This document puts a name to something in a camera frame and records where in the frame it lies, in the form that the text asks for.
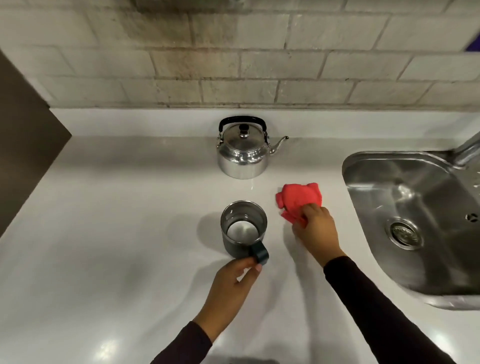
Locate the person's right hand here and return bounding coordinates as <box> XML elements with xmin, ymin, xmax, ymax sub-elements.
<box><xmin>292</xmin><ymin>203</ymin><xmax>346</xmax><ymax>268</ymax></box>

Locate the person's left hand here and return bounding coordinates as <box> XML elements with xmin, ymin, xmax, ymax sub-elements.
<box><xmin>193</xmin><ymin>257</ymin><xmax>263</xmax><ymax>343</ymax></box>

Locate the red cloth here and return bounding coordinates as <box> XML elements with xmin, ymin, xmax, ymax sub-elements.
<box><xmin>275</xmin><ymin>182</ymin><xmax>323</xmax><ymax>228</ymax></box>

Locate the dark steel mug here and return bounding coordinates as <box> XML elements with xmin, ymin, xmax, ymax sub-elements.
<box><xmin>220</xmin><ymin>200</ymin><xmax>270</xmax><ymax>266</ymax></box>

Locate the person's right forearm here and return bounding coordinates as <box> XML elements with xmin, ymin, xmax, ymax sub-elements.
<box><xmin>323</xmin><ymin>256</ymin><xmax>457</xmax><ymax>364</ymax></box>

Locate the person's left forearm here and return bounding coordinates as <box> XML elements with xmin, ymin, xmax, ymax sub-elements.
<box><xmin>151</xmin><ymin>321</ymin><xmax>213</xmax><ymax>364</ymax></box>

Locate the sink drain strainer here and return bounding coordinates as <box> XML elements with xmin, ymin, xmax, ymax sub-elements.
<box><xmin>385</xmin><ymin>218</ymin><xmax>424</xmax><ymax>251</ymax></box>

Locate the stainless steel sink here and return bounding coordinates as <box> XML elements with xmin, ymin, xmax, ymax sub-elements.
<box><xmin>341</xmin><ymin>150</ymin><xmax>480</xmax><ymax>311</ymax></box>

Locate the steel faucet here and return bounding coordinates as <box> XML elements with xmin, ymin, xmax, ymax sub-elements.
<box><xmin>452</xmin><ymin>131</ymin><xmax>480</xmax><ymax>169</ymax></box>

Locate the dark brown cabinet panel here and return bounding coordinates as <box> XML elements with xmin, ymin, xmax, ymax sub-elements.
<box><xmin>0</xmin><ymin>50</ymin><xmax>73</xmax><ymax>238</ymax></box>

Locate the steel kettle with black handle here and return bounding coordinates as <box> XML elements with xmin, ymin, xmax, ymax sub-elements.
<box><xmin>216</xmin><ymin>116</ymin><xmax>290</xmax><ymax>180</ymax></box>

